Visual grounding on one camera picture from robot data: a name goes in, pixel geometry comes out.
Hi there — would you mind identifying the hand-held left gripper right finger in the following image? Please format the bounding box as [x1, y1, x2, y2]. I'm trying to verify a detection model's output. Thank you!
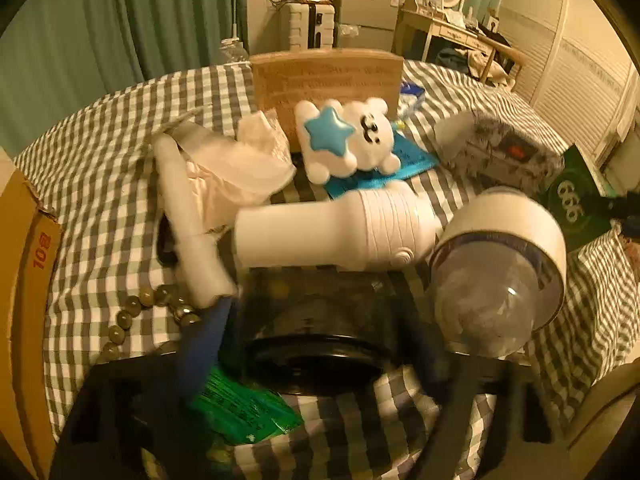
[395, 285, 556, 480]

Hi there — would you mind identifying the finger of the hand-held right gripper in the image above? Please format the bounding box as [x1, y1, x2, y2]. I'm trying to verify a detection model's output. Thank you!
[582, 191, 640, 243]

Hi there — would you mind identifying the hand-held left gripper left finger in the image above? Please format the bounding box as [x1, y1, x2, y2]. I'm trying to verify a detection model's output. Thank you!
[50, 296, 236, 480]

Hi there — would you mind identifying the translucent white comb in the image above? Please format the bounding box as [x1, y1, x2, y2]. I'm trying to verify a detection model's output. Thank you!
[152, 135, 238, 310]

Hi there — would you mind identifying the brown cardboard box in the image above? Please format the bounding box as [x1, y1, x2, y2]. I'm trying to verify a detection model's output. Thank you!
[0, 152, 63, 480]

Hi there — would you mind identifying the white bear toy blue star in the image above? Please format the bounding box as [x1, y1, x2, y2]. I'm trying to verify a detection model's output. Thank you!
[294, 98, 402, 184]

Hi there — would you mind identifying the green foil packet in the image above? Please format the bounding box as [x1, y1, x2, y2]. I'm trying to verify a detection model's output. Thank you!
[189, 364, 303, 445]

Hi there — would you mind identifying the black round jar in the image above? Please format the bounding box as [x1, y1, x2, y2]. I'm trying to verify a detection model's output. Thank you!
[239, 267, 403, 397]

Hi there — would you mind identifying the white cap clear dome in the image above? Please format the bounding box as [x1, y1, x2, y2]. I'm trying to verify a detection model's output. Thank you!
[429, 186, 569, 358]

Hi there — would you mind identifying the patterned tissue box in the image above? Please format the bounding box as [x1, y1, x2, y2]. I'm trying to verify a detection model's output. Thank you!
[434, 111, 565, 195]

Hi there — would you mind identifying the white louvred wardrobe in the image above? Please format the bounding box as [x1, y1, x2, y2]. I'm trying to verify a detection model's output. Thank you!
[497, 0, 640, 161]

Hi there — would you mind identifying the wooden chair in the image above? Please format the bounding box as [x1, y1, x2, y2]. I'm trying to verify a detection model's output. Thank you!
[480, 42, 527, 83]

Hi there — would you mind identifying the white plastic bottle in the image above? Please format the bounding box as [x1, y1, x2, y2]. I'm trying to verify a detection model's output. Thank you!
[234, 181, 443, 272]

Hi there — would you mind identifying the blue foil packet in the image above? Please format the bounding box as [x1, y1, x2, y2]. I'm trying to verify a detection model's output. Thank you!
[324, 129, 440, 200]

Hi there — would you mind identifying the white dressing desk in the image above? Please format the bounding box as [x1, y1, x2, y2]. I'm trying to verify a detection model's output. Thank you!
[397, 7, 501, 81]

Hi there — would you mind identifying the brown kraft paper box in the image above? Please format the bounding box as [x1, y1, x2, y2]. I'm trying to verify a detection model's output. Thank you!
[249, 49, 405, 153]

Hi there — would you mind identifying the large clear water jug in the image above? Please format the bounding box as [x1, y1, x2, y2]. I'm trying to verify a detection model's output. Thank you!
[220, 35, 249, 66]

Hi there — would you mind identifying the grey mini fridge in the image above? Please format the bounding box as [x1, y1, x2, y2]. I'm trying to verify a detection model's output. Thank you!
[334, 0, 402, 53]

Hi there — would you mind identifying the white suitcase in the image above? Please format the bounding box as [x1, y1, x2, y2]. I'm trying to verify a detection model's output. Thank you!
[278, 1, 336, 52]

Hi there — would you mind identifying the green bead bracelet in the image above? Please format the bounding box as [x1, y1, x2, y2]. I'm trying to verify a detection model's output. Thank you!
[99, 281, 203, 363]

